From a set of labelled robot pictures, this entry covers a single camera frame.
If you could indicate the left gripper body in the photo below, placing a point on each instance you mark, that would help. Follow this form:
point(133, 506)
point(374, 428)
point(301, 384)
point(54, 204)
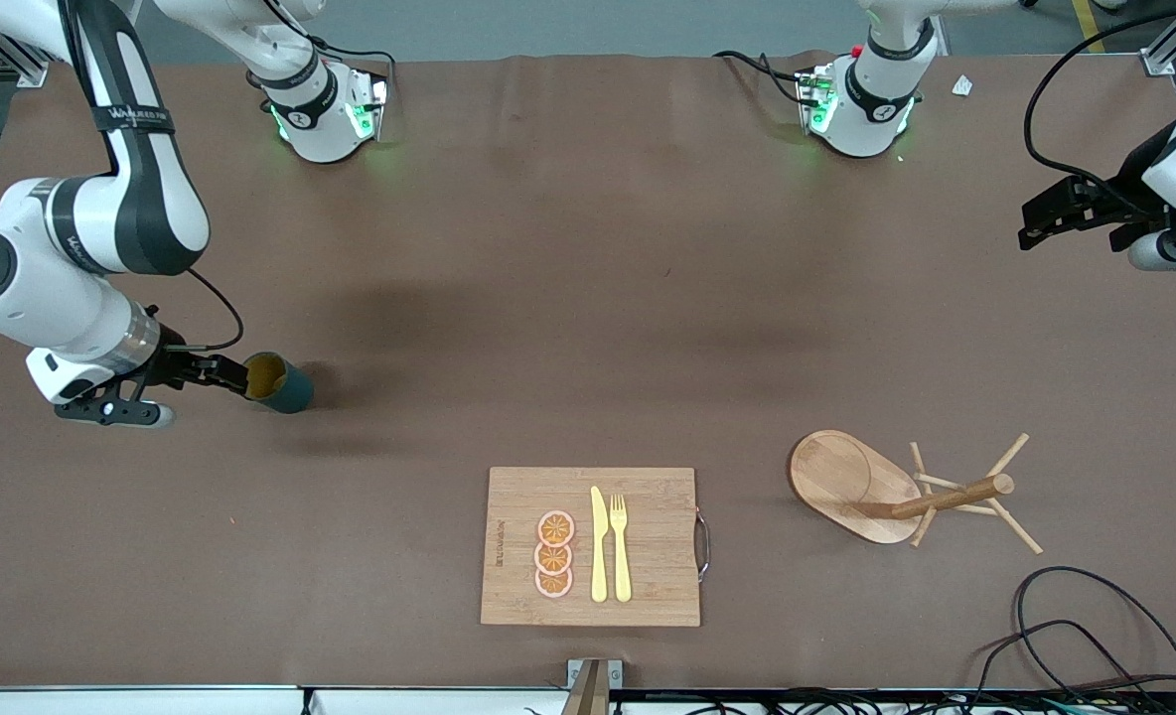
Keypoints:
point(1133, 196)

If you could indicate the yellow plastic knife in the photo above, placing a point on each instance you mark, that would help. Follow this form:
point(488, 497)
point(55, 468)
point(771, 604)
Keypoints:
point(599, 556)

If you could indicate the white paper scrap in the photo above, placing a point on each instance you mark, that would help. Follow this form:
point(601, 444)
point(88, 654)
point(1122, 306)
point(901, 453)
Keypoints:
point(962, 85)

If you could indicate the aluminium table bracket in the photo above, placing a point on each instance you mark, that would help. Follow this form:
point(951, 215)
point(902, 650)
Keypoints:
point(593, 685)

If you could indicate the dark green cup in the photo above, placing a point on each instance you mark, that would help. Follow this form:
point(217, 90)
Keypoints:
point(290, 392)

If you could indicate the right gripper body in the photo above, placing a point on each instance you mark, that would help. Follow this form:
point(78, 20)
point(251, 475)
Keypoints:
point(173, 365)

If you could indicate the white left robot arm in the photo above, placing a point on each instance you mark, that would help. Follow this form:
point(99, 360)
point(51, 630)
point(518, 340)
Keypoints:
point(876, 99)

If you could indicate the yellow plastic fork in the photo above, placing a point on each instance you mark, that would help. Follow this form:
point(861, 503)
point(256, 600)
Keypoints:
point(622, 566)

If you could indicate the wooden cup rack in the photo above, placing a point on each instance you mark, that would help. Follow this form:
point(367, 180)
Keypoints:
point(846, 477)

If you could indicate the orange slice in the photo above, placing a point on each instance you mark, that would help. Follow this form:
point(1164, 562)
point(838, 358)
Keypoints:
point(552, 559)
point(555, 528)
point(553, 584)

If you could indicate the wooden cutting board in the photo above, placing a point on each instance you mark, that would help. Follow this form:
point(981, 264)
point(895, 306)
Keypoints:
point(648, 536)

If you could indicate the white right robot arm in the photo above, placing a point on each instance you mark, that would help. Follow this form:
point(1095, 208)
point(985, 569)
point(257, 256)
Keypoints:
point(141, 199)

